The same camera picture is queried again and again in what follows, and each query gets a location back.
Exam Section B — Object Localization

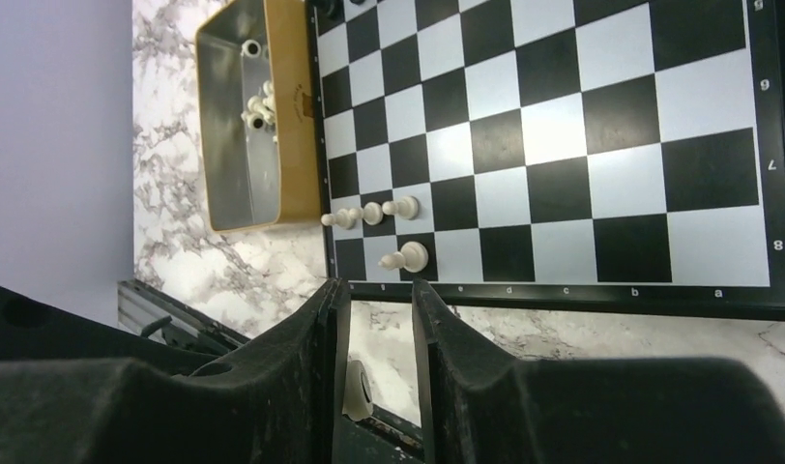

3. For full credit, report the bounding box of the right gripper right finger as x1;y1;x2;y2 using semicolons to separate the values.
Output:
412;279;785;463

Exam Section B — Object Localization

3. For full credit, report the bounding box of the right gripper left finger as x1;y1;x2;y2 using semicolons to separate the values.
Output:
0;279;350;463

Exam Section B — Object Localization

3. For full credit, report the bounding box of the white pawn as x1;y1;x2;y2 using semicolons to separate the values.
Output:
378;241;429;274
320;208;355;230

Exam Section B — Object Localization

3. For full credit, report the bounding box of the white chess piece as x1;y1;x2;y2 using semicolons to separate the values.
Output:
382;195;420;220
348;202;385;225

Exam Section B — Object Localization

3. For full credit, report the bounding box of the gold tin with white pieces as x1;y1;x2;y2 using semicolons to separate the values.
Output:
195;1;321;233

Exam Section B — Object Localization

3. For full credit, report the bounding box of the black and white chessboard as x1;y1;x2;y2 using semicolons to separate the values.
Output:
307;1;785;320

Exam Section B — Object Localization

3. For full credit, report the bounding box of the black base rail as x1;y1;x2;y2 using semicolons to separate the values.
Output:
118;279;423;463

